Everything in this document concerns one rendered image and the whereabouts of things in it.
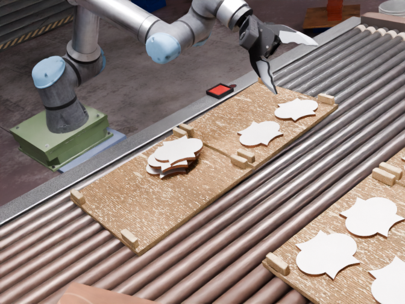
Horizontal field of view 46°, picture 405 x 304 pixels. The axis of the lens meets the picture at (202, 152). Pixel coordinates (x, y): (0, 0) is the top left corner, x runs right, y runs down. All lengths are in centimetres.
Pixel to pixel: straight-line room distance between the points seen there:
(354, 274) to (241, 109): 78
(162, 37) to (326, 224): 59
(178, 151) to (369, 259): 61
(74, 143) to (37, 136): 14
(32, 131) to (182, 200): 73
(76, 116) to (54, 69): 18
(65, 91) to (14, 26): 458
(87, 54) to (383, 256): 113
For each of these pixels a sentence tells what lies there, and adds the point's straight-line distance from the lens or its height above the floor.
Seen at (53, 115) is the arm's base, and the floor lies 103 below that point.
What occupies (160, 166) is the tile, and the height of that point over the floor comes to 98.
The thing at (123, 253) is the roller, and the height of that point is 92.
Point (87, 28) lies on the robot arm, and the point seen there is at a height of 129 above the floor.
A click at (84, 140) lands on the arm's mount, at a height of 91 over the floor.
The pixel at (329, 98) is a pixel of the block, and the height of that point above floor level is 96.
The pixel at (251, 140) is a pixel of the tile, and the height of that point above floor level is 95.
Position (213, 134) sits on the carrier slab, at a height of 94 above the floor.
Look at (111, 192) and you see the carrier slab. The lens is 140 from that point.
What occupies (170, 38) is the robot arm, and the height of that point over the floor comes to 135.
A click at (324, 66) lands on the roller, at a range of 193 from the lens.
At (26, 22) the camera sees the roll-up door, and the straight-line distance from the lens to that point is 629.
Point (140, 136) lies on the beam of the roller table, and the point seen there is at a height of 91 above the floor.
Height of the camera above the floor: 175
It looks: 34 degrees down
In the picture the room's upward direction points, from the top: 12 degrees counter-clockwise
